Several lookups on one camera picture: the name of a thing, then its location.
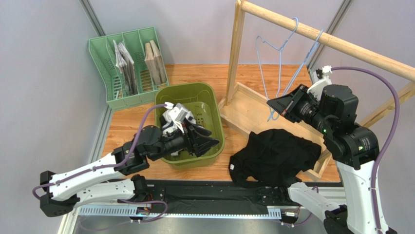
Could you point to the olive green plastic basket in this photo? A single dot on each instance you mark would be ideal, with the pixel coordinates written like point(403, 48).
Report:
point(200, 99)

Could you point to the brown wooden boards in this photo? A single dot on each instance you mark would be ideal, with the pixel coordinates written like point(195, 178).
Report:
point(154, 62)

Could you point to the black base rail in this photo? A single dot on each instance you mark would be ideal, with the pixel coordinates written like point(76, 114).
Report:
point(192, 197)

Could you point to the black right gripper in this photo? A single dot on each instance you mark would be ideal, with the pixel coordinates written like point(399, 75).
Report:
point(294, 105)

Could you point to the white tank top navy trim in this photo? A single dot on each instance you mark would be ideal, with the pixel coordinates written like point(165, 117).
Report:
point(176, 133)

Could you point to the mint green file organizer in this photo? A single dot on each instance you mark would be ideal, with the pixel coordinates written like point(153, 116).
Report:
point(102, 52)

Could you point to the black garment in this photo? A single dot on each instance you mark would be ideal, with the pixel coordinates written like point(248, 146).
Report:
point(270, 157)

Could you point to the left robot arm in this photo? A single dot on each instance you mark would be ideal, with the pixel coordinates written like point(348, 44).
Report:
point(115, 176)

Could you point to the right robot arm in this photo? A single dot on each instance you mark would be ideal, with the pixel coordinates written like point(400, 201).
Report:
point(354, 149)

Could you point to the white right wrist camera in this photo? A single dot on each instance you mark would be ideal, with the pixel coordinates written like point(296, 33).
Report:
point(316, 89)

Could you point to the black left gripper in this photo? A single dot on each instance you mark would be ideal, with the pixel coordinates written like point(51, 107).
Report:
point(201, 145)

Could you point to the folded newspapers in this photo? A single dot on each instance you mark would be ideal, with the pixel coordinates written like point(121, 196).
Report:
point(126, 66)

